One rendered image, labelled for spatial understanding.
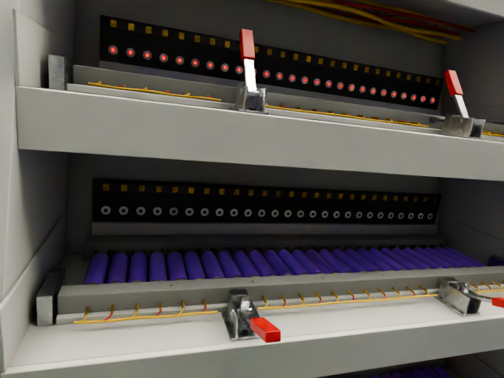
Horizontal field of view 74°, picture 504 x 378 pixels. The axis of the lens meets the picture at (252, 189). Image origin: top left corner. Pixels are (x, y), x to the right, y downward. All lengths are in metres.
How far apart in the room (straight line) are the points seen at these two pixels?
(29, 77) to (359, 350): 0.37
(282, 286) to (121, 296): 0.16
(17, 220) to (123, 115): 0.11
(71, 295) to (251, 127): 0.21
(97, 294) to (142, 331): 0.05
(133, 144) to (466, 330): 0.40
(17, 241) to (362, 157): 0.31
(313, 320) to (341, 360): 0.04
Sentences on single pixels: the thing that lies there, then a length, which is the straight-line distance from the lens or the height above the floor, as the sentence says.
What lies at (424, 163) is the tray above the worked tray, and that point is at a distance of 0.41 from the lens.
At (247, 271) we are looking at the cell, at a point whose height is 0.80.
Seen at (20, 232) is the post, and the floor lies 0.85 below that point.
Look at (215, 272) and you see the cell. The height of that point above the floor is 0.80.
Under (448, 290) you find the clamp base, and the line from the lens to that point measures 0.47.
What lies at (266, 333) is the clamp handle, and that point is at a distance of 0.26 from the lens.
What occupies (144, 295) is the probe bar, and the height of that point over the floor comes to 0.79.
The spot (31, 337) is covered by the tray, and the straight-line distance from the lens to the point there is 0.34.
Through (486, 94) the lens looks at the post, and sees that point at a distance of 0.67.
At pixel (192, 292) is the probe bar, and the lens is 0.34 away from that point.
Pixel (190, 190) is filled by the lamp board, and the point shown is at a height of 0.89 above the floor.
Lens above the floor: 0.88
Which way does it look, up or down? 1 degrees up
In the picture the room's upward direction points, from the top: 2 degrees clockwise
